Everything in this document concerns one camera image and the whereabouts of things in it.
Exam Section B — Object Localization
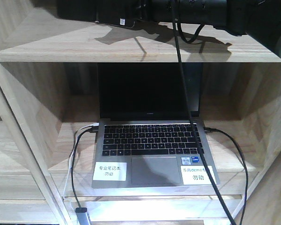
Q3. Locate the wooden shelf unit with drawers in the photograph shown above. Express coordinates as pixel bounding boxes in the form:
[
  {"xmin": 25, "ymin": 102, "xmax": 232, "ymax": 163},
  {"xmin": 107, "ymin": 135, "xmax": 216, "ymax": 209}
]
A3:
[{"xmin": 0, "ymin": 0, "xmax": 281, "ymax": 225}]

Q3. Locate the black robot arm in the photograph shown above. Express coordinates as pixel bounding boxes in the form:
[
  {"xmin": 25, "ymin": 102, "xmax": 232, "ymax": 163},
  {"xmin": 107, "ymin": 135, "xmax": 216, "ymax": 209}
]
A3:
[{"xmin": 56, "ymin": 0, "xmax": 281, "ymax": 59}]

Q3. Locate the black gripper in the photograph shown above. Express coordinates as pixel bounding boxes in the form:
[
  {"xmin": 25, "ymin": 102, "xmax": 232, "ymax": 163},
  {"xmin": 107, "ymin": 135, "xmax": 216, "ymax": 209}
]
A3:
[{"xmin": 56, "ymin": 0, "xmax": 152, "ymax": 22}]

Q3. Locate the grey usb hub dongle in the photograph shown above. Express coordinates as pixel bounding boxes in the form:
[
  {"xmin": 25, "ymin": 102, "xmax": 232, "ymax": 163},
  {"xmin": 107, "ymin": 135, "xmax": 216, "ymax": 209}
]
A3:
[{"xmin": 75, "ymin": 207, "xmax": 91, "ymax": 225}]

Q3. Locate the black laptop cable left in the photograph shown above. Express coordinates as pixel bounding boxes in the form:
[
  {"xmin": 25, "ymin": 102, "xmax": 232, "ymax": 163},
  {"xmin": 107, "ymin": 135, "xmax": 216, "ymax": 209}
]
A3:
[{"xmin": 70, "ymin": 127, "xmax": 99, "ymax": 209}]

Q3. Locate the silver laptop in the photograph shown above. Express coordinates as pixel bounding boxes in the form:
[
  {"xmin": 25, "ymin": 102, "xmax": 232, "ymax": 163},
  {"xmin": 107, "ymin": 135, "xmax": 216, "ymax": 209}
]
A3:
[{"xmin": 92, "ymin": 63, "xmax": 220, "ymax": 188}]

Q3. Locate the black camera cable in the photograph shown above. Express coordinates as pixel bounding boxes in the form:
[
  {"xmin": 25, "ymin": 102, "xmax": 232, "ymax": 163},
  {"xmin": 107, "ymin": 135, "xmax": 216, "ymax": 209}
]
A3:
[{"xmin": 170, "ymin": 0, "xmax": 237, "ymax": 225}]

